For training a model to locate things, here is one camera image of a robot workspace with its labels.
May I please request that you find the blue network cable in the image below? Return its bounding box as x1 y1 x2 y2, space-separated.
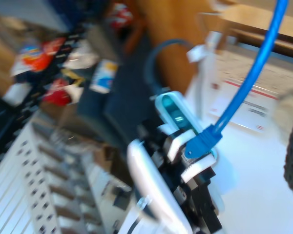
184 0 291 162

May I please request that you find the white perforated rack panel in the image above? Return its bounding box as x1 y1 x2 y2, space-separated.
0 114 135 234

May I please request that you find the red blue snack bag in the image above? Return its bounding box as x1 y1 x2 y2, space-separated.
11 36 66 77

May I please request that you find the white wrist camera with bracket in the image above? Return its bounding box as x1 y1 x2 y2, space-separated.
154 90 204 137

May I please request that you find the black camera cable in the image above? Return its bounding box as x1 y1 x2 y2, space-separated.
145 39 194 96

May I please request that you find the red white snack bag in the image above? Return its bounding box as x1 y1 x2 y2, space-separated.
106 1 134 30

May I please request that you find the white printed paper sheet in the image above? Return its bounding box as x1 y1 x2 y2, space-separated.
202 52 280 134

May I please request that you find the brown cardboard box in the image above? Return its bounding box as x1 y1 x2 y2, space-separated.
219 3 293 60

